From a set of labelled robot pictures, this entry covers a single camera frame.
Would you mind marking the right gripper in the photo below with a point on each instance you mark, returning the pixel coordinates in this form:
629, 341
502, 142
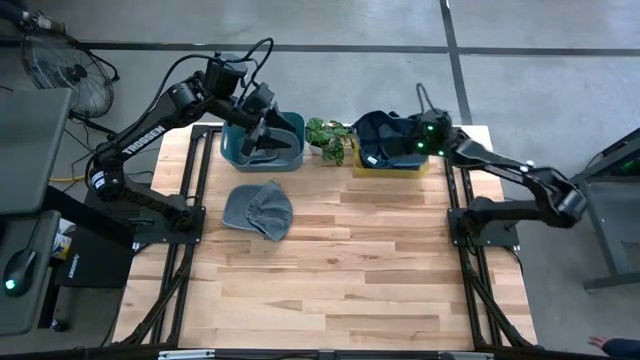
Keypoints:
432, 137

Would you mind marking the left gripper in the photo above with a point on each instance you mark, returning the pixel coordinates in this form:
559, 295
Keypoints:
260, 122

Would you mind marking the navy cap white label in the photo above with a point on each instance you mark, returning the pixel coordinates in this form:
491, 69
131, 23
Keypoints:
385, 135

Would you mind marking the dark blue cap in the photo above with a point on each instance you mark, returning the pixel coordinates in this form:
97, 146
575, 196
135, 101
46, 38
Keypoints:
410, 161

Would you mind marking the grey cap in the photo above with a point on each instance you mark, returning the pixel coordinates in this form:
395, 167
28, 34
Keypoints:
257, 212

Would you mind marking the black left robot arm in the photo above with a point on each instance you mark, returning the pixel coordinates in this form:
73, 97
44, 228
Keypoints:
145, 137

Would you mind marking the person's forearm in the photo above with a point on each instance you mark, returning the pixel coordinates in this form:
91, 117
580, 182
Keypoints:
625, 347

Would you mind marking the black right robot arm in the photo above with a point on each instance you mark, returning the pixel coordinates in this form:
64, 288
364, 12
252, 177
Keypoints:
500, 167

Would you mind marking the yellow plastic bin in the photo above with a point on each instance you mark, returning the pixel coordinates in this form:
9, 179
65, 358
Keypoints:
390, 173

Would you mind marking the teal plastic bin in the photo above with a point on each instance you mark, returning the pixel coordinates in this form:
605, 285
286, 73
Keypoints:
230, 150

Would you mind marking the green potted plant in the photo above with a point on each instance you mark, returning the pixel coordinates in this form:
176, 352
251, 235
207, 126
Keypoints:
327, 137

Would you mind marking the black floor fan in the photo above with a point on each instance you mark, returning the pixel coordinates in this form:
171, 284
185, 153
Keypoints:
65, 70

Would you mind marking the black controller box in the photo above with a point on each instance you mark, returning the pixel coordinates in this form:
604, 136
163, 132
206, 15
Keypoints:
95, 260

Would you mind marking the grey metal cart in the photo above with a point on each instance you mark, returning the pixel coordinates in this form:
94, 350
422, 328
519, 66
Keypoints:
615, 215

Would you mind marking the white labelled container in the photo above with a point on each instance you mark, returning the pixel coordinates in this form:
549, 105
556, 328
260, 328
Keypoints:
62, 242

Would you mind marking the person's hand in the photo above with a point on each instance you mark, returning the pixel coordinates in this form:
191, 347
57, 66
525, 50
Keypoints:
599, 343

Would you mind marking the black computer mouse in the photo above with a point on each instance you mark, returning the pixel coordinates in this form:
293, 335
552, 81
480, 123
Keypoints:
20, 270

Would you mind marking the grey rounded desk top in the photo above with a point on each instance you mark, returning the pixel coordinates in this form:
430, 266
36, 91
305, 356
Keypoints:
30, 315

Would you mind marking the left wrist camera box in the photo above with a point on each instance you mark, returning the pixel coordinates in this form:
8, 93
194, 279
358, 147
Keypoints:
259, 97

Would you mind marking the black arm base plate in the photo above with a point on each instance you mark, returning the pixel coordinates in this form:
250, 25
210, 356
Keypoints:
150, 232
500, 237

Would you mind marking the silver frame bracket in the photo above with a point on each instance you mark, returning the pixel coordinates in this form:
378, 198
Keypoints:
465, 356
187, 354

